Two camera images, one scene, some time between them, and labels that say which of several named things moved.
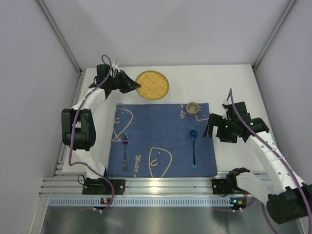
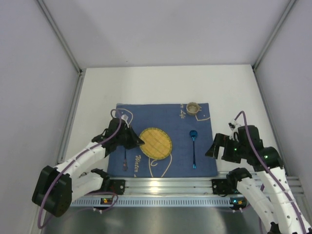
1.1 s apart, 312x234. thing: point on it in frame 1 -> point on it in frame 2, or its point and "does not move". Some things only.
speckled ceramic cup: (192, 108) does not move
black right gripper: (217, 127) -> (224, 148)
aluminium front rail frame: (69, 184) does not move
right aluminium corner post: (291, 3) does not move
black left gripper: (121, 81) -> (128, 138)
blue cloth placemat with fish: (159, 144) does not move
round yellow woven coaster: (154, 85) -> (158, 144)
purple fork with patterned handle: (125, 140) does not move
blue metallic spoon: (193, 133) does not move
